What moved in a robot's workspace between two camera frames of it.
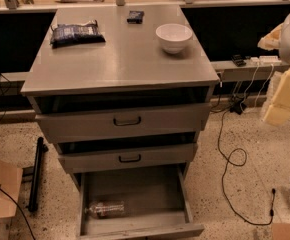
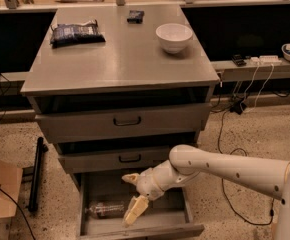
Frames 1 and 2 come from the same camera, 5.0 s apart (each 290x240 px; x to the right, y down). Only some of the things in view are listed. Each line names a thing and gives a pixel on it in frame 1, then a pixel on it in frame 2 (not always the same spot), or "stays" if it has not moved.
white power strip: x=265 y=60 stays
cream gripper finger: x=271 y=41 → x=152 y=182
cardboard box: x=8 y=178 stays
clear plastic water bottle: x=105 y=208 stays
